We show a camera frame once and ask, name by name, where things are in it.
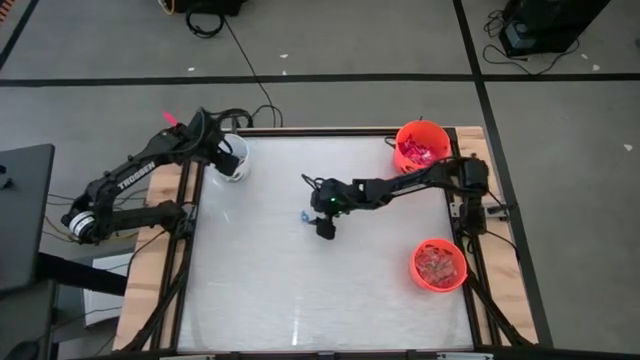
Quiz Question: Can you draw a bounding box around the red gummy fish candy pack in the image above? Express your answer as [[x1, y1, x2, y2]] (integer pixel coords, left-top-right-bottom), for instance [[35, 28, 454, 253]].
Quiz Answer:
[[434, 259, 462, 289], [417, 249, 446, 276], [419, 269, 449, 291]]

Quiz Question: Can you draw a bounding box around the black looped cable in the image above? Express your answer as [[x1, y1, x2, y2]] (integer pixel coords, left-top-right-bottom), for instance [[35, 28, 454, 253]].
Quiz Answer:
[[214, 106, 255, 129]]

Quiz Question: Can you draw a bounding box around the red Skittles candy pack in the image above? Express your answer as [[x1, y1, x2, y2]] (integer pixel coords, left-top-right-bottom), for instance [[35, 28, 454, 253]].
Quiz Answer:
[[415, 147, 441, 166], [398, 138, 421, 161]]

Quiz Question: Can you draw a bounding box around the black floor cable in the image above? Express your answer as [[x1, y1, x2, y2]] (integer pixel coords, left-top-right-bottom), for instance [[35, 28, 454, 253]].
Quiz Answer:
[[222, 14, 284, 129]]

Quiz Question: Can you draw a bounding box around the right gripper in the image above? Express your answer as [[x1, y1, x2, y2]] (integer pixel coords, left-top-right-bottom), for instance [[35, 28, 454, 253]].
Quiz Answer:
[[305, 177, 356, 241]]

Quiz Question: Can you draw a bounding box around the orange jack-o-lantern bucket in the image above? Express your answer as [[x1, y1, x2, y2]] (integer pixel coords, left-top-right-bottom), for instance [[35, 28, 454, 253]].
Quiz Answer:
[[409, 237, 470, 294], [394, 119, 453, 174]]

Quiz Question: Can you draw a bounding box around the coiled black cable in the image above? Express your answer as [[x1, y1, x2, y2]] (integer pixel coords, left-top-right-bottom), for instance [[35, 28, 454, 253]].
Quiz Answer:
[[185, 8, 225, 39]]

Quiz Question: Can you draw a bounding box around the white box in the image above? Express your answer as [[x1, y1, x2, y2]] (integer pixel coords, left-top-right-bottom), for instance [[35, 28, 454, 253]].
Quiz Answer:
[[82, 252, 135, 329]]

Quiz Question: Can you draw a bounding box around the white scary-face halloween bucket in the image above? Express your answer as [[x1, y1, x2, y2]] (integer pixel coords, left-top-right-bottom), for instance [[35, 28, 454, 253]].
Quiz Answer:
[[214, 132, 250, 182]]

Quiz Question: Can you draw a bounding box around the black equipment case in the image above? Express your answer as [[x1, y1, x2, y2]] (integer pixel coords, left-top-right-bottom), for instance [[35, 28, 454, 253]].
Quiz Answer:
[[499, 0, 612, 57]]

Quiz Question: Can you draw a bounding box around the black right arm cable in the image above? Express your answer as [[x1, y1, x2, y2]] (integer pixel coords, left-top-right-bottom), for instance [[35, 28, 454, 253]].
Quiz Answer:
[[300, 173, 326, 194]]

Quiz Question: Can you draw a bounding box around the black floor box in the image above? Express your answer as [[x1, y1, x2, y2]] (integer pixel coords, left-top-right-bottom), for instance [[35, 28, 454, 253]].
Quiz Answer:
[[172, 0, 247, 16]]

